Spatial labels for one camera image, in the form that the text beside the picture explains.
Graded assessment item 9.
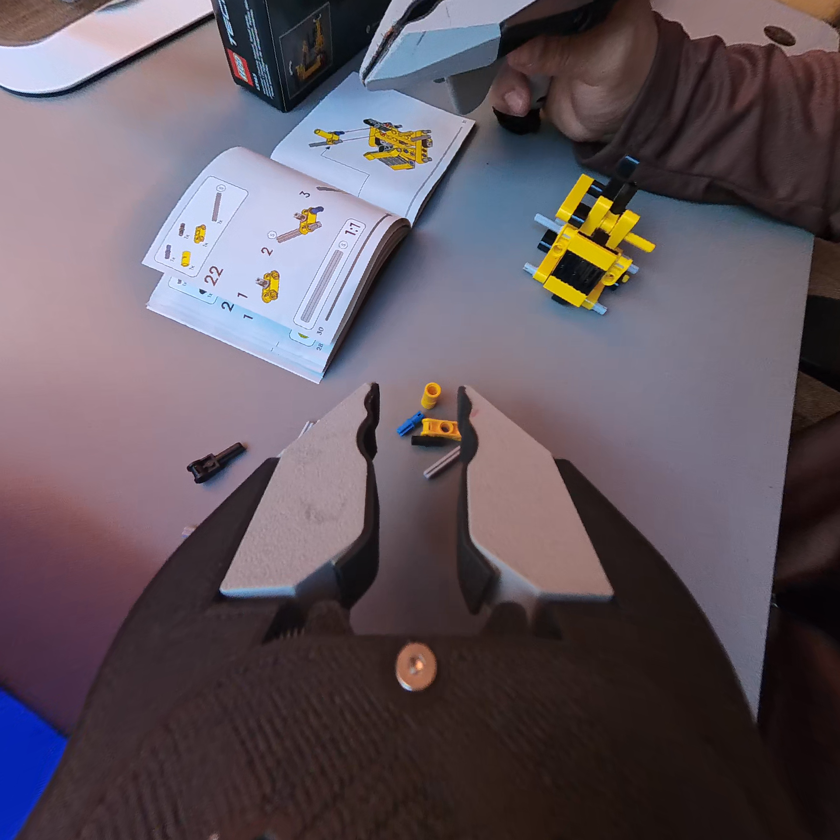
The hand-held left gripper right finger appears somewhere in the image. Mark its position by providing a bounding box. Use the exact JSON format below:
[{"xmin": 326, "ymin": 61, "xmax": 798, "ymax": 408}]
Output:
[{"xmin": 456, "ymin": 385, "xmax": 616, "ymax": 614}]

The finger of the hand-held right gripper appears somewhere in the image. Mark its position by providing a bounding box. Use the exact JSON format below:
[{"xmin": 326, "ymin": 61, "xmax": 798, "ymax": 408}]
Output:
[
  {"xmin": 375, "ymin": 0, "xmax": 547, "ymax": 48},
  {"xmin": 360, "ymin": 23, "xmax": 505, "ymax": 93}
]

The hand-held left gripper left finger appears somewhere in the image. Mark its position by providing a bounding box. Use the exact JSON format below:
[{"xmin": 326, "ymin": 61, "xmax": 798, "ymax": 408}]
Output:
[{"xmin": 220, "ymin": 382, "xmax": 382, "ymax": 608}]

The person's right forearm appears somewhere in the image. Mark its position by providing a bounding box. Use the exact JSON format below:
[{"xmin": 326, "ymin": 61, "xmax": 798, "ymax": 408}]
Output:
[{"xmin": 576, "ymin": 13, "xmax": 840, "ymax": 238}]

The black lego connector piece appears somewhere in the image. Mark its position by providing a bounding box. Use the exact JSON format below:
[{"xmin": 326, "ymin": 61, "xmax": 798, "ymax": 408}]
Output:
[{"xmin": 186, "ymin": 441, "xmax": 248, "ymax": 485}]

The black lego set box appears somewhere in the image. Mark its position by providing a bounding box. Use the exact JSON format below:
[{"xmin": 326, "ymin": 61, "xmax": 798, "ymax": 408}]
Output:
[{"xmin": 210, "ymin": 0, "xmax": 396, "ymax": 113}]

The open lego instruction booklet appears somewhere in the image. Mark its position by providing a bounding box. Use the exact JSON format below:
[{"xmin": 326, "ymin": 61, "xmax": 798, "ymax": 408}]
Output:
[{"xmin": 141, "ymin": 71, "xmax": 476, "ymax": 385}]

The yellow lego vehicle model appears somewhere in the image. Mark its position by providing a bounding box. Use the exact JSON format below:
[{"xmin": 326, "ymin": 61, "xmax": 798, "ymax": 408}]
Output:
[{"xmin": 523, "ymin": 155, "xmax": 657, "ymax": 316}]

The person's right hand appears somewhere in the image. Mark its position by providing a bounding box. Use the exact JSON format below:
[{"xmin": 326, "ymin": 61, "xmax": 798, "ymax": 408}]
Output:
[{"xmin": 489, "ymin": 0, "xmax": 658, "ymax": 143}]

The white panel with dark hole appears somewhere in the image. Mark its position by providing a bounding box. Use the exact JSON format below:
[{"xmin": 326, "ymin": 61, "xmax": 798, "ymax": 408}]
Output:
[{"xmin": 650, "ymin": 0, "xmax": 840, "ymax": 67}]

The white rounded stand base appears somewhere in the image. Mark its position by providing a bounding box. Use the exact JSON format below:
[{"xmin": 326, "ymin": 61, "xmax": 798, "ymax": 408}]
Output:
[{"xmin": 0, "ymin": 0, "xmax": 219, "ymax": 97}]

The blue plastic storage bin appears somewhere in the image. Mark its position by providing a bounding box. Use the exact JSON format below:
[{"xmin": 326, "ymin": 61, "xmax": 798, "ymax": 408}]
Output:
[{"xmin": 0, "ymin": 686, "xmax": 68, "ymax": 840}]

